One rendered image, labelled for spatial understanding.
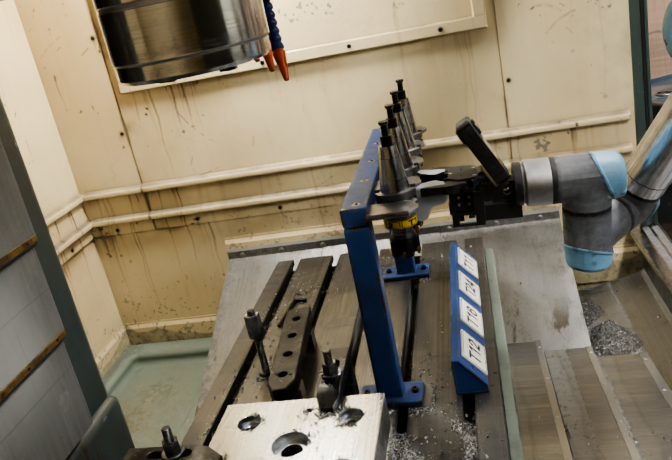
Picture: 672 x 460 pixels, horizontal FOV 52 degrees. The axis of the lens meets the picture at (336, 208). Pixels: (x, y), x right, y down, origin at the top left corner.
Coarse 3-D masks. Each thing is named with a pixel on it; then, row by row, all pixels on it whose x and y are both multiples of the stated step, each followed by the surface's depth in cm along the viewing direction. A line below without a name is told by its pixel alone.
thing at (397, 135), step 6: (390, 132) 108; (396, 132) 108; (402, 132) 109; (396, 138) 109; (402, 138) 109; (396, 144) 109; (402, 144) 109; (402, 150) 109; (408, 150) 110; (402, 156) 109; (408, 156) 110; (402, 162) 109; (408, 162) 110
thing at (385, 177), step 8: (392, 144) 99; (384, 152) 98; (392, 152) 98; (384, 160) 99; (392, 160) 98; (400, 160) 99; (384, 168) 99; (392, 168) 99; (400, 168) 99; (384, 176) 99; (392, 176) 99; (400, 176) 99; (384, 184) 100; (392, 184) 99; (400, 184) 99; (408, 184) 100; (384, 192) 100; (392, 192) 99
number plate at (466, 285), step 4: (460, 272) 132; (460, 276) 130; (464, 276) 132; (460, 280) 129; (464, 280) 130; (468, 280) 132; (460, 284) 127; (464, 284) 129; (468, 284) 130; (472, 284) 131; (476, 284) 133; (460, 288) 126; (464, 288) 127; (468, 288) 128; (472, 288) 130; (476, 288) 131; (464, 292) 126; (468, 292) 127; (472, 292) 128; (476, 292) 130; (468, 296) 126; (472, 296) 127; (476, 296) 128; (472, 300) 126; (476, 300) 126; (480, 304) 126
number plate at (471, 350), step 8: (464, 336) 111; (464, 344) 108; (472, 344) 110; (480, 344) 113; (464, 352) 106; (472, 352) 108; (480, 352) 110; (472, 360) 106; (480, 360) 108; (480, 368) 106
